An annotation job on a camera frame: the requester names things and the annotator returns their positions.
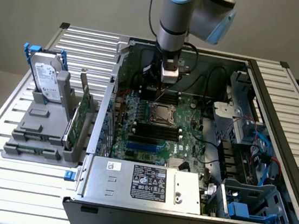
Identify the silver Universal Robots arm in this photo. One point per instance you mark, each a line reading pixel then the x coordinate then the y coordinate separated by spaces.
pixel 175 14

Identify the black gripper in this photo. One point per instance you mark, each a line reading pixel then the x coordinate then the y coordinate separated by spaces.
pixel 156 73

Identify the CPU socket with metal frame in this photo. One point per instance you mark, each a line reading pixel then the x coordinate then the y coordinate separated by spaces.
pixel 162 114

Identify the green graphics card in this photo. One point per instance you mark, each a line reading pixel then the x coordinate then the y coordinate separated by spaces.
pixel 80 114

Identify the blue case latch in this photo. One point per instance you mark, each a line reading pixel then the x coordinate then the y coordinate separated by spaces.
pixel 68 175

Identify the hard disk in blue caddy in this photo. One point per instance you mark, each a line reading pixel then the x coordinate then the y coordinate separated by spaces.
pixel 46 76

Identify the black RAM slot bank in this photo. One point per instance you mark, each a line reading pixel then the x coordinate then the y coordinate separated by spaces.
pixel 169 95
pixel 157 131

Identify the silver chipset heatsink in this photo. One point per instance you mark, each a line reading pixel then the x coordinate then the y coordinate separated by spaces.
pixel 175 163

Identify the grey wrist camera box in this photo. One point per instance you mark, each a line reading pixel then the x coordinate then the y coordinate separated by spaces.
pixel 170 73

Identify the grey parts rack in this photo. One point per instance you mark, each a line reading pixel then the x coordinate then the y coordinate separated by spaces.
pixel 51 132

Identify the silver power supply unit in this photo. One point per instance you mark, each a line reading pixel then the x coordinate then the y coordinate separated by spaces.
pixel 143 183

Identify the blue disk caddy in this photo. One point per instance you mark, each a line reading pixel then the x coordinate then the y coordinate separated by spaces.
pixel 238 209

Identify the grey metal disk bay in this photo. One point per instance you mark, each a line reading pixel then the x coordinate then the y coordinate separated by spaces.
pixel 234 111

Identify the blue expansion slot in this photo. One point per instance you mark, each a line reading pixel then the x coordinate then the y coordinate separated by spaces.
pixel 141 146

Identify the green Dell motherboard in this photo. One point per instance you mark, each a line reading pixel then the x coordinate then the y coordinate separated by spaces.
pixel 163 135

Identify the open black PC case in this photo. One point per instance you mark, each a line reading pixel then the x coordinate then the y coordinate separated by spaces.
pixel 190 139

